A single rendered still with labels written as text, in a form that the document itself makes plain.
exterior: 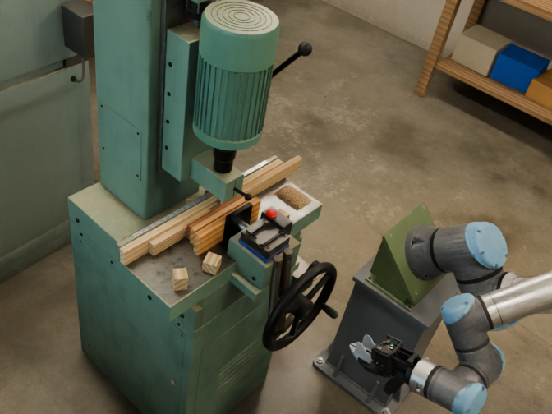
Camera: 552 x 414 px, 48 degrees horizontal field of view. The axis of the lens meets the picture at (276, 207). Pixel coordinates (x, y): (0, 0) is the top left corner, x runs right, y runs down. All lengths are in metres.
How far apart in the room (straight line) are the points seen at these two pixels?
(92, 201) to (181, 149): 0.42
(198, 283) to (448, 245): 0.83
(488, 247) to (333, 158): 1.76
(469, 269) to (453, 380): 0.50
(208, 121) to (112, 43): 0.33
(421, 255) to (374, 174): 1.54
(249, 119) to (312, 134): 2.28
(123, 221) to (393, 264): 0.87
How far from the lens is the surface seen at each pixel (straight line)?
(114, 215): 1.91
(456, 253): 2.01
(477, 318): 1.63
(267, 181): 1.87
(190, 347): 1.80
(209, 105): 1.47
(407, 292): 2.10
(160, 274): 1.61
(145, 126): 1.67
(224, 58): 1.38
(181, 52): 1.51
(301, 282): 1.58
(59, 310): 2.70
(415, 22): 5.02
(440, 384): 1.62
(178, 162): 1.68
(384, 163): 3.67
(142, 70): 1.59
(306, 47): 1.50
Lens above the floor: 2.12
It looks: 42 degrees down
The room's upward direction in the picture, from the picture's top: 12 degrees clockwise
